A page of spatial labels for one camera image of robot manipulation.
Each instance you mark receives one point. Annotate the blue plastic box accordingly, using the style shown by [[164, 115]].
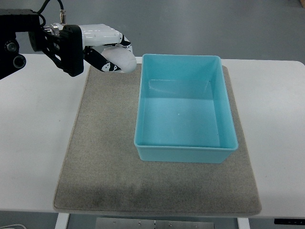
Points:
[[184, 112]]

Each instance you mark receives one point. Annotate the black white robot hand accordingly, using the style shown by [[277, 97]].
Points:
[[73, 44]]

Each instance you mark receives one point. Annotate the grey felt mat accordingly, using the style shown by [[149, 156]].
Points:
[[103, 174]]

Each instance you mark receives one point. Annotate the black table control panel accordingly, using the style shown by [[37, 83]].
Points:
[[299, 222]]

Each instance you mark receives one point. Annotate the metal plate under table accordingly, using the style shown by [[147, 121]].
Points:
[[118, 223]]

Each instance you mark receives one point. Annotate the white bunny toy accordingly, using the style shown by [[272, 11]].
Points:
[[118, 59]]

